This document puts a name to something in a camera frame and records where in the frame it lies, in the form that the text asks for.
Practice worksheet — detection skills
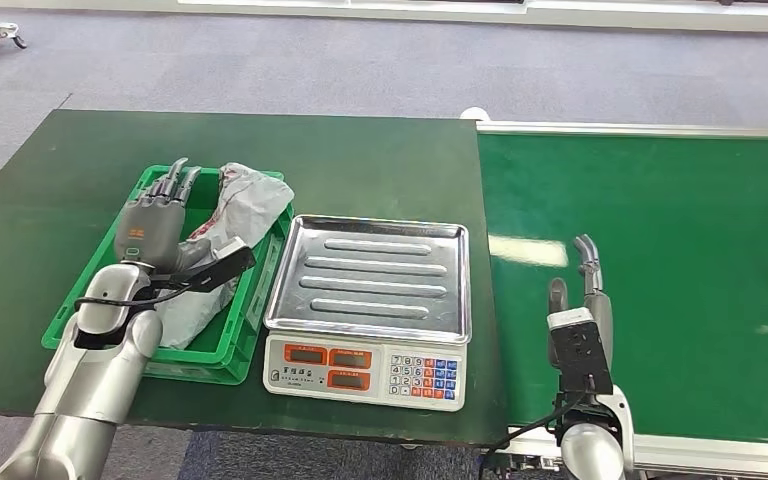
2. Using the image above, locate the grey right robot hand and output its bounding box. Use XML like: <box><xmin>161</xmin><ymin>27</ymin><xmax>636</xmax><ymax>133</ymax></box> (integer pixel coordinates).
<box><xmin>547</xmin><ymin>234</ymin><xmax>616</xmax><ymax>372</ymax></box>

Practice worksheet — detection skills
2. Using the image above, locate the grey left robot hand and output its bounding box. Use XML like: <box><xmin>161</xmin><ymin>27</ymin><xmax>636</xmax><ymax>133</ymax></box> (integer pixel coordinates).
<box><xmin>113</xmin><ymin>157</ymin><xmax>217</xmax><ymax>277</ymax></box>

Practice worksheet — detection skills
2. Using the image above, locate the grey package with red print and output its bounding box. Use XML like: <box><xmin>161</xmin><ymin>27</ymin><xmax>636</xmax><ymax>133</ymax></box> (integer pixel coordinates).
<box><xmin>152</xmin><ymin>162</ymin><xmax>297</xmax><ymax>351</ymax></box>

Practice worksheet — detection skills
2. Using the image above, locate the green conveyor belt machine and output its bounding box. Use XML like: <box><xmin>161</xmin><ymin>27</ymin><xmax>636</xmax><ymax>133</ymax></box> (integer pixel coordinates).
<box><xmin>461</xmin><ymin>107</ymin><xmax>768</xmax><ymax>480</ymax></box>

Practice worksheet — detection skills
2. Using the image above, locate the green plastic crate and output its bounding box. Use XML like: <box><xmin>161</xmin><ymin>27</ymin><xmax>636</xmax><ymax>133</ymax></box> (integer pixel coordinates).
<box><xmin>42</xmin><ymin>164</ymin><xmax>297</xmax><ymax>388</ymax></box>

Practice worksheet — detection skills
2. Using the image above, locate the white electronic scale steel tray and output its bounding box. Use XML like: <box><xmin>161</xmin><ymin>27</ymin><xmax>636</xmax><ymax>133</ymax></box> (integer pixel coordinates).
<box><xmin>262</xmin><ymin>213</ymin><xmax>473</xmax><ymax>414</ymax></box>

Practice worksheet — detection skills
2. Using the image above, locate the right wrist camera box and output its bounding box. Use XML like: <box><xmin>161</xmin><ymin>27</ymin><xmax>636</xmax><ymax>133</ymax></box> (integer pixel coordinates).
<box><xmin>547</xmin><ymin>307</ymin><xmax>616</xmax><ymax>397</ymax></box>

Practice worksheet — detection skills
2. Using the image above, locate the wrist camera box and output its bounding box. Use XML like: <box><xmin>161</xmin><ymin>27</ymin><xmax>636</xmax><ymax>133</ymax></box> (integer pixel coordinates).
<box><xmin>547</xmin><ymin>307</ymin><xmax>616</xmax><ymax>397</ymax></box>
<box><xmin>150</xmin><ymin>236</ymin><xmax>258</xmax><ymax>295</ymax></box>

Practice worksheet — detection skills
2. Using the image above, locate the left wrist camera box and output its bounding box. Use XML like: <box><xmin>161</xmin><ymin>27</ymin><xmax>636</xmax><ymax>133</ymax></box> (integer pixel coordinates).
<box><xmin>150</xmin><ymin>236</ymin><xmax>258</xmax><ymax>295</ymax></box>

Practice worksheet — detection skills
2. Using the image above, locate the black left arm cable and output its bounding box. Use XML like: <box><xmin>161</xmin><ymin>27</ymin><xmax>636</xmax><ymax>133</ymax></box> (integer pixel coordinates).
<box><xmin>73</xmin><ymin>283</ymin><xmax>194</xmax><ymax>314</ymax></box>

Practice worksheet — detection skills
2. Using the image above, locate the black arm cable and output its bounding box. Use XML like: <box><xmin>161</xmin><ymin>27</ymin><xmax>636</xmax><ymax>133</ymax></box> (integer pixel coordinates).
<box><xmin>73</xmin><ymin>283</ymin><xmax>194</xmax><ymax>314</ymax></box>
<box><xmin>478</xmin><ymin>390</ymin><xmax>592</xmax><ymax>480</ymax></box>

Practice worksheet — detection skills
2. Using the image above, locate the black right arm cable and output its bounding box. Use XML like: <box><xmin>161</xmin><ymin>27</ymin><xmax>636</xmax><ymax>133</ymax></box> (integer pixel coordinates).
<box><xmin>478</xmin><ymin>390</ymin><xmax>592</xmax><ymax>480</ymax></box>

